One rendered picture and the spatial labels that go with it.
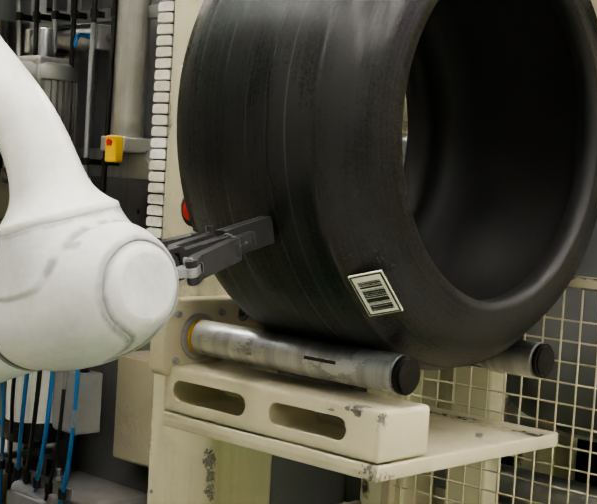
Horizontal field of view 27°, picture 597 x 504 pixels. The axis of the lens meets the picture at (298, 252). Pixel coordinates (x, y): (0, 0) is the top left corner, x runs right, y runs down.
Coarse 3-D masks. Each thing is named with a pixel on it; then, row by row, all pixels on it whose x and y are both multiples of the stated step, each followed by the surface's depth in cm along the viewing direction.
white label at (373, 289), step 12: (348, 276) 133; (360, 276) 133; (372, 276) 132; (384, 276) 132; (360, 288) 134; (372, 288) 134; (384, 288) 133; (372, 300) 135; (384, 300) 134; (396, 300) 134; (372, 312) 136; (384, 312) 136
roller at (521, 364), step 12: (516, 348) 160; (528, 348) 159; (540, 348) 158; (492, 360) 162; (504, 360) 160; (516, 360) 159; (528, 360) 158; (540, 360) 158; (552, 360) 160; (516, 372) 160; (528, 372) 159; (540, 372) 158
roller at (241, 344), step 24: (192, 336) 159; (216, 336) 156; (240, 336) 154; (264, 336) 152; (288, 336) 150; (240, 360) 154; (264, 360) 151; (288, 360) 148; (312, 360) 145; (336, 360) 143; (360, 360) 141; (384, 360) 139; (408, 360) 138; (360, 384) 141; (384, 384) 138; (408, 384) 138
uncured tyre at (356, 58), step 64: (256, 0) 138; (320, 0) 131; (384, 0) 130; (448, 0) 175; (512, 0) 169; (576, 0) 155; (192, 64) 142; (256, 64) 134; (320, 64) 129; (384, 64) 130; (448, 64) 180; (512, 64) 175; (576, 64) 160; (192, 128) 141; (256, 128) 134; (320, 128) 129; (384, 128) 130; (448, 128) 182; (512, 128) 178; (576, 128) 170; (192, 192) 143; (256, 192) 136; (320, 192) 130; (384, 192) 131; (448, 192) 182; (512, 192) 177; (576, 192) 162; (256, 256) 140; (320, 256) 133; (384, 256) 133; (448, 256) 178; (512, 256) 172; (576, 256) 160; (256, 320) 154; (320, 320) 142; (384, 320) 138; (448, 320) 141; (512, 320) 151
